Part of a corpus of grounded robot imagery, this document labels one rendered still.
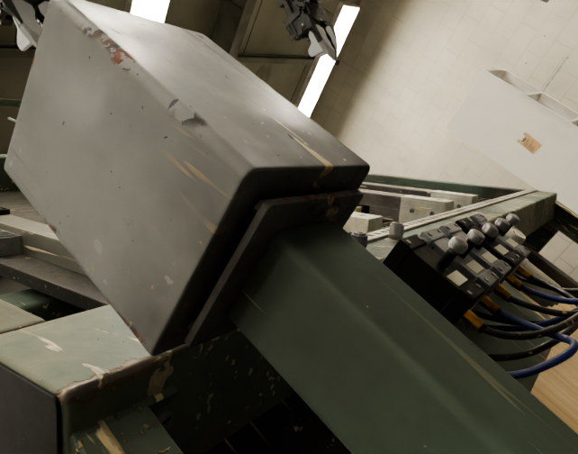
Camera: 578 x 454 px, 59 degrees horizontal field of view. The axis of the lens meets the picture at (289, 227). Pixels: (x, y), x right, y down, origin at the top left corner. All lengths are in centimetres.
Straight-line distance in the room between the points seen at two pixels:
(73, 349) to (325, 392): 22
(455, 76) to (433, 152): 92
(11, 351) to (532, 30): 599
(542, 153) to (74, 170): 451
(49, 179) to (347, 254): 18
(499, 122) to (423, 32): 217
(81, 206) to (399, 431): 20
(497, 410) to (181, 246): 15
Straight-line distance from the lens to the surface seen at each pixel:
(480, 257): 61
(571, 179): 469
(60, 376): 37
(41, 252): 86
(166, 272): 25
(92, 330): 44
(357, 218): 94
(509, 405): 25
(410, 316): 25
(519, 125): 473
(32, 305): 78
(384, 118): 680
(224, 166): 22
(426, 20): 660
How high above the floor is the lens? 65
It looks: 23 degrees up
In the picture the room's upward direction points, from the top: 47 degrees counter-clockwise
